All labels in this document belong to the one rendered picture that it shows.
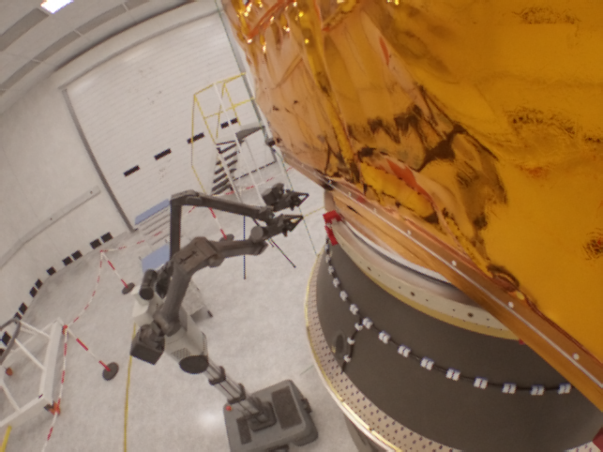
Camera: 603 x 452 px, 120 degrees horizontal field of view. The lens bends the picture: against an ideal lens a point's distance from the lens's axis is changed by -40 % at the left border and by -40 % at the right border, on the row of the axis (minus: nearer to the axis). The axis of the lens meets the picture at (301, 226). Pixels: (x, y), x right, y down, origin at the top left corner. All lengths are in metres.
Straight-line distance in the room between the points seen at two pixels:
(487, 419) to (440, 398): 0.16
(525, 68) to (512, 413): 0.79
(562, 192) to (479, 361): 0.55
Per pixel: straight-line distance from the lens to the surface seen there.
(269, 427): 2.27
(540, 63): 0.31
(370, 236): 0.83
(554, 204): 0.34
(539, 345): 0.56
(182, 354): 1.49
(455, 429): 0.95
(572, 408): 0.95
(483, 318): 0.67
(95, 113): 8.48
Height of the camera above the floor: 2.22
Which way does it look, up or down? 29 degrees down
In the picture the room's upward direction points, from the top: 20 degrees counter-clockwise
